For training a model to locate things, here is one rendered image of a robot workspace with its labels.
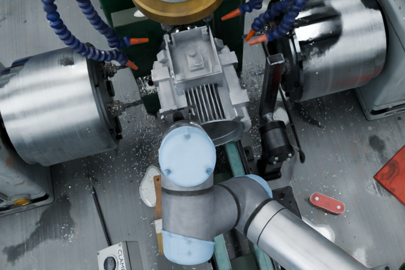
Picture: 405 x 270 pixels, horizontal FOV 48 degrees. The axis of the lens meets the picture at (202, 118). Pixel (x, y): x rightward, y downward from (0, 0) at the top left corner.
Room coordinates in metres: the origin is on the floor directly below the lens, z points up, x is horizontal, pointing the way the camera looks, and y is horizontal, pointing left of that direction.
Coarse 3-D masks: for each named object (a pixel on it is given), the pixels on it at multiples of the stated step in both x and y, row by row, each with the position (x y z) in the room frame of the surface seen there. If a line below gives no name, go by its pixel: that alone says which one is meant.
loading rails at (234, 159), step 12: (228, 144) 0.38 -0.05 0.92; (240, 144) 0.37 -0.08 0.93; (228, 156) 0.35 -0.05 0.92; (240, 156) 0.34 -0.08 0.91; (252, 156) 0.37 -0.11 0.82; (228, 168) 0.34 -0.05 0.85; (240, 168) 0.31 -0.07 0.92; (216, 180) 0.31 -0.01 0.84; (216, 240) 0.15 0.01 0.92; (216, 252) 0.13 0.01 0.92; (252, 252) 0.13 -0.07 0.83; (264, 252) 0.11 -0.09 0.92; (216, 264) 0.10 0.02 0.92; (228, 264) 0.10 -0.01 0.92; (240, 264) 0.10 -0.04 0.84; (252, 264) 0.10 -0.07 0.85; (264, 264) 0.09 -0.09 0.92; (276, 264) 0.08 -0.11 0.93
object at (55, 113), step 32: (32, 64) 0.53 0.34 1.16; (64, 64) 0.51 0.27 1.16; (96, 64) 0.54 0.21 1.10; (0, 96) 0.46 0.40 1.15; (32, 96) 0.45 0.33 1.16; (64, 96) 0.44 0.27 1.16; (96, 96) 0.44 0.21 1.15; (32, 128) 0.39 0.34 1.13; (64, 128) 0.39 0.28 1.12; (96, 128) 0.38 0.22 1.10; (32, 160) 0.36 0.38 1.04; (64, 160) 0.36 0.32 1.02
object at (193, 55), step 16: (192, 32) 0.56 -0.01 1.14; (176, 48) 0.54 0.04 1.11; (192, 48) 0.52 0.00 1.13; (208, 48) 0.53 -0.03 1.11; (176, 64) 0.50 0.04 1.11; (192, 64) 0.49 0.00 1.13; (208, 64) 0.49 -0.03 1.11; (176, 80) 0.45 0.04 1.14; (192, 80) 0.45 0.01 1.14; (208, 80) 0.45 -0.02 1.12
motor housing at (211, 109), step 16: (224, 48) 0.56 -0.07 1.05; (160, 64) 0.54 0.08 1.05; (224, 80) 0.47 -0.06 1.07; (160, 96) 0.47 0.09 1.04; (176, 96) 0.45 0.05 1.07; (192, 96) 0.43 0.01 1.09; (208, 96) 0.43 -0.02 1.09; (224, 96) 0.43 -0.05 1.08; (192, 112) 0.39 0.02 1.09; (208, 112) 0.39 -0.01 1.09; (224, 112) 0.38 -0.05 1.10; (208, 128) 0.41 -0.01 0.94; (224, 128) 0.40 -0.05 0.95; (240, 128) 0.38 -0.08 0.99
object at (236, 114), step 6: (216, 42) 0.56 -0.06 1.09; (222, 42) 0.56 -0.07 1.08; (216, 48) 0.55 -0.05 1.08; (222, 48) 0.55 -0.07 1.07; (162, 54) 0.55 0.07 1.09; (162, 60) 0.54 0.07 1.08; (168, 60) 0.54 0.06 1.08; (234, 108) 0.39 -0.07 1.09; (240, 108) 0.39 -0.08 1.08; (234, 114) 0.38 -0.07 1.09; (240, 114) 0.38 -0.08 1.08; (234, 120) 0.37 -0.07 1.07; (240, 138) 0.37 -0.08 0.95
